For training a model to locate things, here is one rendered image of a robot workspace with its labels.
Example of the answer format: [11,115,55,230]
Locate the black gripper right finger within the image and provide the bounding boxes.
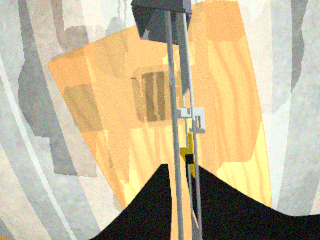
[197,164,320,240]

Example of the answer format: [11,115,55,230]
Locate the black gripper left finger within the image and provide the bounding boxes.
[89,164,173,240]

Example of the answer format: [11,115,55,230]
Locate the wooden board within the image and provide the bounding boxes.
[47,0,272,240]

